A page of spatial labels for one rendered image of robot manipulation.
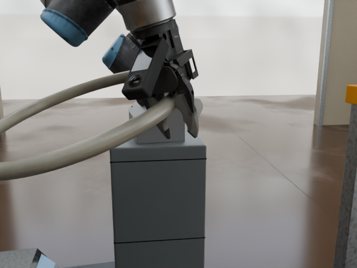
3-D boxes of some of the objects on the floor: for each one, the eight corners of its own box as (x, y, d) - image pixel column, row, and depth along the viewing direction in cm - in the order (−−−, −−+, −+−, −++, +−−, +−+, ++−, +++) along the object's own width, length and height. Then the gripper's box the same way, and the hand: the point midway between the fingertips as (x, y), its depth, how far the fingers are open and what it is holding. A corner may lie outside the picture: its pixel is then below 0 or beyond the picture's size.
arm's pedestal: (111, 269, 211) (104, 124, 191) (197, 264, 217) (200, 122, 197) (105, 336, 163) (95, 151, 143) (216, 326, 169) (221, 147, 149)
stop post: (372, 310, 179) (405, 86, 153) (336, 317, 175) (363, 87, 149) (346, 284, 198) (370, 81, 172) (312, 290, 193) (332, 82, 168)
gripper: (195, 11, 64) (223, 121, 72) (139, 25, 70) (171, 125, 78) (172, 23, 57) (205, 142, 65) (113, 36, 64) (150, 144, 72)
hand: (178, 134), depth 69 cm, fingers closed on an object, 5 cm apart
